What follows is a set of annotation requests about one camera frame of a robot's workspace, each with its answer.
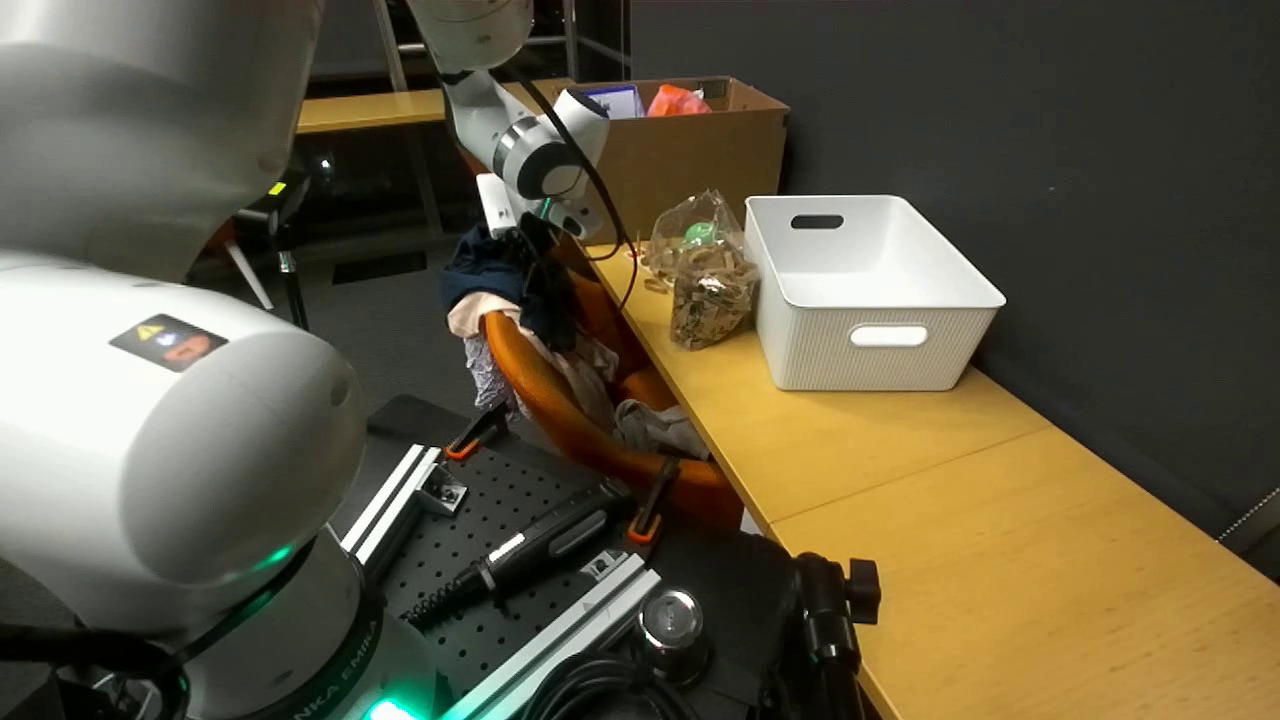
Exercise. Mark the right aluminium rail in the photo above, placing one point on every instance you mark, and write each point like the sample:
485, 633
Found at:
620, 587

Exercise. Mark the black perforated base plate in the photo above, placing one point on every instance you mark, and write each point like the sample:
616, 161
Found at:
735, 577

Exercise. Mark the round metal knob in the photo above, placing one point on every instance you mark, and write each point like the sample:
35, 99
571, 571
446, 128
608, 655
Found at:
668, 623

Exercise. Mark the white plastic laundry basket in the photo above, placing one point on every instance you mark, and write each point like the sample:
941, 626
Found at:
860, 295

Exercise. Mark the aluminium rail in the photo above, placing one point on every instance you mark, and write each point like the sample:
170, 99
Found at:
415, 477
620, 587

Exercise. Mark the brown cardboard box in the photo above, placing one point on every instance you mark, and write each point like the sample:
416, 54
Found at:
668, 141

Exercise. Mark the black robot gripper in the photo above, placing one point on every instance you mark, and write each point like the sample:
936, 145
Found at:
541, 250

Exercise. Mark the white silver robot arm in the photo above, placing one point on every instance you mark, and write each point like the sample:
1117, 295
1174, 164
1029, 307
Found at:
170, 459

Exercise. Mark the dark navy blue garment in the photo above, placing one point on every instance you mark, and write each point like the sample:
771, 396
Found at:
492, 264

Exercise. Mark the black tripod stand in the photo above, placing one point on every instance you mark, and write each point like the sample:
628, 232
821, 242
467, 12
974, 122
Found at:
273, 222

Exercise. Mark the white cloth on seat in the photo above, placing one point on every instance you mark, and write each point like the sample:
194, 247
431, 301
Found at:
658, 431

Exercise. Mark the black orange clamp right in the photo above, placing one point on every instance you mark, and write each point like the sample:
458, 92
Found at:
648, 509

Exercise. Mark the black camera tripod mount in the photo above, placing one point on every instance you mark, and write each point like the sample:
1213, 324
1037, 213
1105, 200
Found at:
819, 657

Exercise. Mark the near orange chair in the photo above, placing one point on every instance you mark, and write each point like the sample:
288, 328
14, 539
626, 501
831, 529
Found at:
587, 439

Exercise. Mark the black handheld tool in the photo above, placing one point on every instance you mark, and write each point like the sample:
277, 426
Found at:
536, 544

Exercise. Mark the black orange clamp left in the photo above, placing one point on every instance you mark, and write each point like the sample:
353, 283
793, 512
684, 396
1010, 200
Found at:
474, 439

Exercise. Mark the left aluminium rail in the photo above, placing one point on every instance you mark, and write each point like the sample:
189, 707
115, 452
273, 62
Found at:
415, 477

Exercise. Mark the black orange clamp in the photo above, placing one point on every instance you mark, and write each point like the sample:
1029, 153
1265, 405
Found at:
648, 509
474, 439

